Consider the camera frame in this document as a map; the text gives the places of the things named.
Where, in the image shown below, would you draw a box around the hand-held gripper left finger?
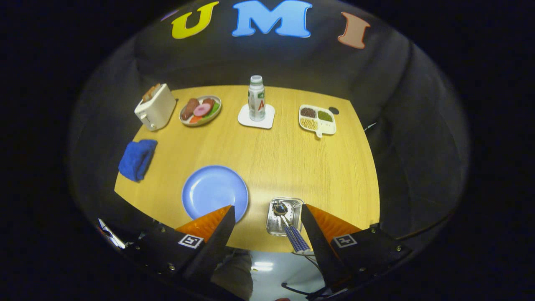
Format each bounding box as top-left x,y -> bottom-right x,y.
125,205 -> 237,293

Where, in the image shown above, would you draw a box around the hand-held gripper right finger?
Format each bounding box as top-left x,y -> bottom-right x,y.
301,204 -> 412,292

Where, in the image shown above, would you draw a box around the spoon with blue checked handle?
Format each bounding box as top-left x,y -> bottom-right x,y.
273,200 -> 305,254

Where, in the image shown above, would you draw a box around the person's grey trousers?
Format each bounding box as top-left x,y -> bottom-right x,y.
211,247 -> 254,301

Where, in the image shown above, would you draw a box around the blue plate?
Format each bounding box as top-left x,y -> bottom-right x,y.
182,165 -> 250,222

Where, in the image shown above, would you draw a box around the white power strip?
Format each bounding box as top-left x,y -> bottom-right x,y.
98,217 -> 127,250

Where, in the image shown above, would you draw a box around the blue cloth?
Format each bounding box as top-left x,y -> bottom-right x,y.
118,139 -> 158,182

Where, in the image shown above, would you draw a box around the grey food plate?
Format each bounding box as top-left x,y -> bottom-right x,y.
179,95 -> 222,127

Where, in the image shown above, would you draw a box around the white square coaster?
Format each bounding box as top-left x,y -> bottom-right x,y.
238,103 -> 275,129

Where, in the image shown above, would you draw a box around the white divided dish of beans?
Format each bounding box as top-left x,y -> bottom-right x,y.
298,105 -> 337,138

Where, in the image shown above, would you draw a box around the large brown meat piece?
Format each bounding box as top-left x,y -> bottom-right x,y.
181,98 -> 200,121

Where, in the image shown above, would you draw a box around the white toaster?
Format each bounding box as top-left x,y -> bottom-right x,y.
134,83 -> 177,132

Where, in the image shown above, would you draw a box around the white bottle with green cap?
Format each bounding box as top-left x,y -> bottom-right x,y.
248,75 -> 266,122

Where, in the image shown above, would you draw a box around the toast slices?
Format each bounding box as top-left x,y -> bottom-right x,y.
142,83 -> 161,102

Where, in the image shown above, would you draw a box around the metal wire basket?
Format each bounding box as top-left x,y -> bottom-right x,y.
266,197 -> 305,237

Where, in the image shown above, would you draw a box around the black cable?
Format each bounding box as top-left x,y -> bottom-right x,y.
281,282 -> 331,300

